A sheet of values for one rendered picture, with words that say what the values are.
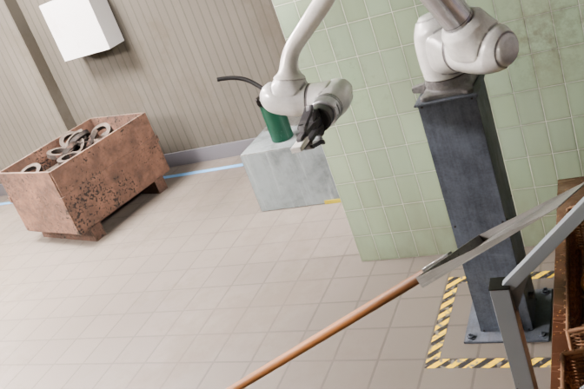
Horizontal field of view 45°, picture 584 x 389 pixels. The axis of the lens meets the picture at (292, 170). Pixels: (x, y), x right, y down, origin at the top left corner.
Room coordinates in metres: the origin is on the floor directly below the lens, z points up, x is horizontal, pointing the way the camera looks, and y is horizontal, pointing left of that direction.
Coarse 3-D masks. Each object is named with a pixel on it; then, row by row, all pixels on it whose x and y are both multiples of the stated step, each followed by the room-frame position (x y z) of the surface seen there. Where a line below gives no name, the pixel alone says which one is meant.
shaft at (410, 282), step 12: (396, 288) 1.65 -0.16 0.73; (408, 288) 1.63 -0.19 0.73; (372, 300) 1.68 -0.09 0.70; (384, 300) 1.66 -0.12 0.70; (360, 312) 1.69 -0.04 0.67; (336, 324) 1.72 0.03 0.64; (348, 324) 1.70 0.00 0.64; (312, 336) 1.76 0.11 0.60; (324, 336) 1.73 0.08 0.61; (300, 348) 1.77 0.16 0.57; (276, 360) 1.81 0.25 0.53; (288, 360) 1.79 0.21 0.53; (264, 372) 1.82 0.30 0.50; (240, 384) 1.86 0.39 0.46
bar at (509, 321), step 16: (576, 208) 1.11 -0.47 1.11; (560, 224) 1.13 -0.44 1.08; (576, 224) 1.11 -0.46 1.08; (544, 240) 1.15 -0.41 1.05; (560, 240) 1.13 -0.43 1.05; (528, 256) 1.17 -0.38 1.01; (544, 256) 1.15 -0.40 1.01; (512, 272) 1.19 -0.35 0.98; (528, 272) 1.16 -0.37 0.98; (496, 288) 1.19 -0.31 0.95; (512, 288) 1.18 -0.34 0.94; (496, 304) 1.19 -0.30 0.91; (512, 304) 1.18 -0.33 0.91; (512, 320) 1.18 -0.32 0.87; (512, 336) 1.18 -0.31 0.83; (512, 352) 1.19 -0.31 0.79; (528, 352) 1.21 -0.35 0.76; (512, 368) 1.19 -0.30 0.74; (528, 368) 1.18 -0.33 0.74; (528, 384) 1.18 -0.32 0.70
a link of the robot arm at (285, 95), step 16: (320, 0) 2.10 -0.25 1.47; (304, 16) 2.12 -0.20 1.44; (320, 16) 2.11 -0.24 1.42; (304, 32) 2.12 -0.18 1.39; (288, 48) 2.14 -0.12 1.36; (288, 64) 2.13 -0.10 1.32; (288, 80) 2.10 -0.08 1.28; (304, 80) 2.12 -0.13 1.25; (272, 96) 2.12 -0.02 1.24; (288, 96) 2.09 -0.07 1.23; (304, 96) 2.07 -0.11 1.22; (272, 112) 2.14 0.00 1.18; (288, 112) 2.10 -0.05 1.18
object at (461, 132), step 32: (480, 96) 2.22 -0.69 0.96; (448, 128) 2.21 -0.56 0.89; (480, 128) 2.16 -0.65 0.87; (448, 160) 2.23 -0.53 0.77; (480, 160) 2.18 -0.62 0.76; (448, 192) 2.24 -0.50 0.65; (480, 192) 2.19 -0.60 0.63; (480, 224) 2.20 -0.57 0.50; (480, 256) 2.22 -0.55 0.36; (512, 256) 2.16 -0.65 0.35; (448, 288) 2.61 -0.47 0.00; (480, 288) 2.23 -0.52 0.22; (544, 288) 2.34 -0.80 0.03; (480, 320) 2.25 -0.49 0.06; (544, 320) 2.18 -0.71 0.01
